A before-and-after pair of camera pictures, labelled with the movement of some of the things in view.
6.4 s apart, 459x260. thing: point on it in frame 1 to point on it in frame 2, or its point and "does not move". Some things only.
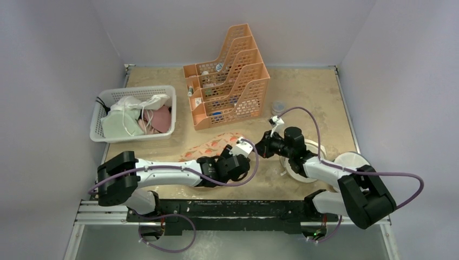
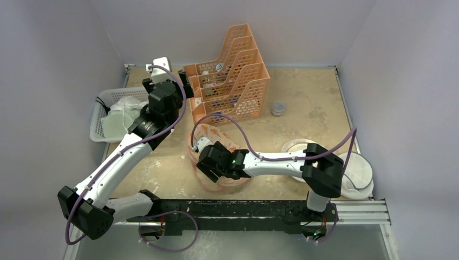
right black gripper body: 265,145 to 207,169
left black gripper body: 225,155 to 179,96
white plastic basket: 110,97 does not move
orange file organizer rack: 233,88 does not move
